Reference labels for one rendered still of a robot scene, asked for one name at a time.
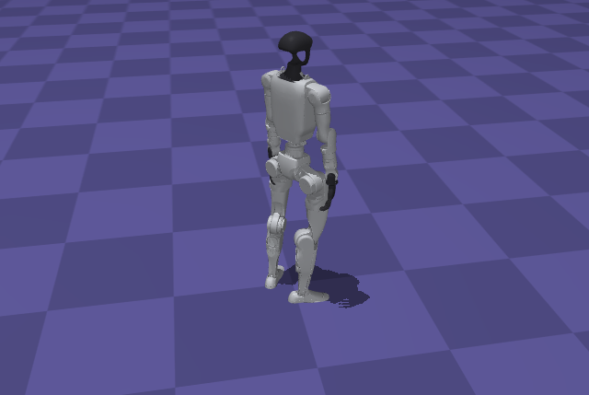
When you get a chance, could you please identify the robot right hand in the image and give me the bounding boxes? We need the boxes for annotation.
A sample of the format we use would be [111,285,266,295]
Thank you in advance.
[319,173,338,211]

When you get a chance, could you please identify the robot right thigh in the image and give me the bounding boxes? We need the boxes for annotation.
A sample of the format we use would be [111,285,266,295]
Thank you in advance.
[294,165,329,247]

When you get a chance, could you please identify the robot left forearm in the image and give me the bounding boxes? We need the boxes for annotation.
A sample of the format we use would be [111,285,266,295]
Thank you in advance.
[265,117,281,156]

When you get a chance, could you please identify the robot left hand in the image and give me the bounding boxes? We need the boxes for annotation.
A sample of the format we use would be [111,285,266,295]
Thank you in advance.
[268,147,281,185]

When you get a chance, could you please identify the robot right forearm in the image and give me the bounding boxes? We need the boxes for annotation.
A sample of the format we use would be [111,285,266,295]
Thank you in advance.
[320,129,339,181]

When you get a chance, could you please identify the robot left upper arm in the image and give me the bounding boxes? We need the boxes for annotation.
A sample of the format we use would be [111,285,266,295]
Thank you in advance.
[261,70,278,122]

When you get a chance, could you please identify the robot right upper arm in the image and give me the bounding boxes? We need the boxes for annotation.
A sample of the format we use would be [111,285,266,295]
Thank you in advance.
[306,83,335,144]

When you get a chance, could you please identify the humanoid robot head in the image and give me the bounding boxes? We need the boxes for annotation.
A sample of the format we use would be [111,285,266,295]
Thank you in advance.
[278,31,313,83]

